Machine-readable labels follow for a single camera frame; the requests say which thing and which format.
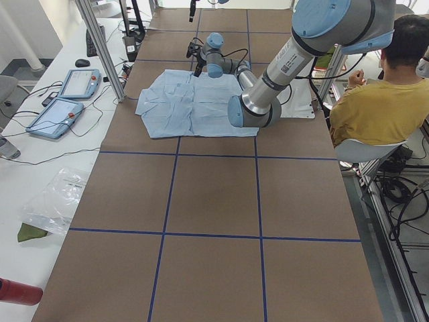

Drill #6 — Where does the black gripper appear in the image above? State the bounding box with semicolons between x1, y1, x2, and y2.
194;54;206;77

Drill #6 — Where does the light blue button shirt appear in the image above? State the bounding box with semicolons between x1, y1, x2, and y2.
135;69;259;139

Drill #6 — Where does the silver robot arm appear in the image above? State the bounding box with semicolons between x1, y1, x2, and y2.
186;0;395;127
188;0;229;23

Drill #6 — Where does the black monitor stand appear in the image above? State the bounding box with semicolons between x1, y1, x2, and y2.
119;0;146;43

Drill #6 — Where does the black keyboard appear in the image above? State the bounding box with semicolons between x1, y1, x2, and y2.
86;25;105;57

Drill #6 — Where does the far blue teach pendant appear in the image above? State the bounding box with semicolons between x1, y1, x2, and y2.
58;68;101;100

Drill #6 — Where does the blue teach pendant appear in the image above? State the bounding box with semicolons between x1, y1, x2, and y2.
25;98;84;140
58;68;101;100

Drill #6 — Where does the black computer mouse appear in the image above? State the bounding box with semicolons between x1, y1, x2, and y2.
75;58;90;68

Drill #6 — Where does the black power adapter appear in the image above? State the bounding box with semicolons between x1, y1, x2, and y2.
42;92;58;107

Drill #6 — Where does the near blue teach pendant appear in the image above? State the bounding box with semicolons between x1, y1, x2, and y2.
25;98;84;140

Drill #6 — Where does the white chair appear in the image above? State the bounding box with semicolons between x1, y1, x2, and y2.
334;129;423;185

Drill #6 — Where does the person in yellow shirt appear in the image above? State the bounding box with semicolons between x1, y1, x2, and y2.
329;15;428;146

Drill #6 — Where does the clear plastic bag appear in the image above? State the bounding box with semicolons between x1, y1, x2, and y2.
21;167;90;236

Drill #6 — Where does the green folded cloth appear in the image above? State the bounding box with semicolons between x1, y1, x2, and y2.
17;223;48;243

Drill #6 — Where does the red bottle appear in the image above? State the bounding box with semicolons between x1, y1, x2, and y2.
1;278;43;306

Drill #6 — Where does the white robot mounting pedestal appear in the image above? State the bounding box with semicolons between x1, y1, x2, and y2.
278;82;315;119

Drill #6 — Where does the aluminium frame post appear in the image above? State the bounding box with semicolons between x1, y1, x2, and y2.
75;0;125;103

